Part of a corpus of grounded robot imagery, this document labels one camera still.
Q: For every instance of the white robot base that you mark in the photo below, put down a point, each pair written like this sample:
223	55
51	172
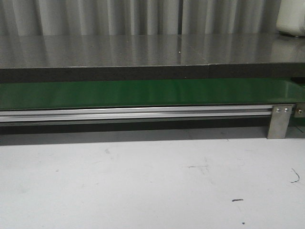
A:
291	17

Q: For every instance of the green conveyor belt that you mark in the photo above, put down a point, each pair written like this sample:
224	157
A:
61	95

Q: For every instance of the grey pleated curtain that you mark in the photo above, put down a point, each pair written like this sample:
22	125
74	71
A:
136	17

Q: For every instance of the aluminium conveyor side rail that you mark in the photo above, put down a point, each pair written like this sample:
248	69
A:
134	113

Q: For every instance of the steel conveyor support bracket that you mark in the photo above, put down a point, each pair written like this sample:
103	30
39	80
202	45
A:
279	121

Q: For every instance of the small steel end bracket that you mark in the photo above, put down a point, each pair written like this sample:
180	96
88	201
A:
299	110

